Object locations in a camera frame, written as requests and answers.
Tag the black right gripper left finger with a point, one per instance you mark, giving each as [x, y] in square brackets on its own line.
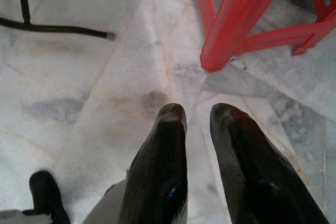
[160, 169]

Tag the red plastic stool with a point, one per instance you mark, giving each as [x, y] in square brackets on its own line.
[236, 11]

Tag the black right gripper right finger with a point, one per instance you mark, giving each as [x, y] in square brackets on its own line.
[252, 176]

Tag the black robot foot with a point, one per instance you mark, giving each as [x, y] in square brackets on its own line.
[47, 195]

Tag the marble-pattern folding table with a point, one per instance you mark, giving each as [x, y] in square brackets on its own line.
[52, 28]

